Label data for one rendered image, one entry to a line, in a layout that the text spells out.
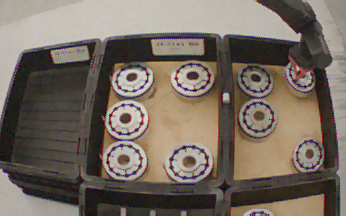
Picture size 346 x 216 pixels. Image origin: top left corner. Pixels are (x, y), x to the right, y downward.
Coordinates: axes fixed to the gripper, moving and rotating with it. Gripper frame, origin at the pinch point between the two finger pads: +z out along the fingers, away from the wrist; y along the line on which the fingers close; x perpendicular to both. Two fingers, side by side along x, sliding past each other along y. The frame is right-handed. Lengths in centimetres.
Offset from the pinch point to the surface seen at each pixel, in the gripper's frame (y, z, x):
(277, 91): -6.8, 6.9, 3.0
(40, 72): -56, 11, 51
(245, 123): -21.6, 4.7, 0.4
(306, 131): -7.7, 6.5, -11.8
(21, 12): -48, 98, 213
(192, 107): -27.5, 8.2, 12.6
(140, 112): -38.5, 5.8, 16.9
